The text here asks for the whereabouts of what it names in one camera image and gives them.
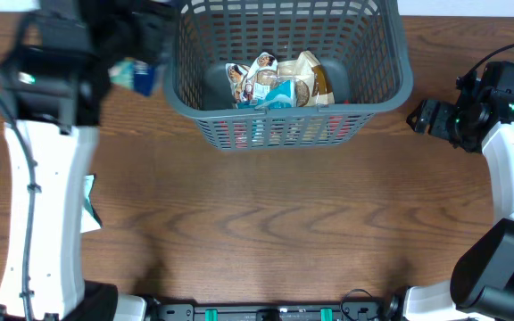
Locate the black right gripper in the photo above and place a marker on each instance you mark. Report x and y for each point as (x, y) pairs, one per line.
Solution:
(437, 126)

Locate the brown white grain bag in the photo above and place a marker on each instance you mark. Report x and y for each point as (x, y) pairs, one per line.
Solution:
(267, 73)
(321, 93)

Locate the orange spaghetti packet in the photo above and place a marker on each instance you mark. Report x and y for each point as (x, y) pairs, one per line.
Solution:
(276, 129)

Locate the teal white pouch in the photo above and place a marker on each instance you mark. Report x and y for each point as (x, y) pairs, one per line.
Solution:
(279, 96)

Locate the Kleenex tissue multipack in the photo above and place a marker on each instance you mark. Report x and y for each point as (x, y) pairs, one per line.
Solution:
(135, 75)

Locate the teal white packet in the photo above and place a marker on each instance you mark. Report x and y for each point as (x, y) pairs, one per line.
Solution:
(90, 220)

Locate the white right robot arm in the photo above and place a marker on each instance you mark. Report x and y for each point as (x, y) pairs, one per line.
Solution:
(482, 283)

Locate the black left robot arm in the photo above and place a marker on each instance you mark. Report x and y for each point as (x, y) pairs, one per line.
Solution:
(52, 84)

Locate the grey plastic mesh basket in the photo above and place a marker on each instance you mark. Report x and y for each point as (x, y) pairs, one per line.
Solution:
(360, 44)

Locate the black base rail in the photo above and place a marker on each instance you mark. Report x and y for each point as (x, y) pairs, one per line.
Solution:
(356, 305)

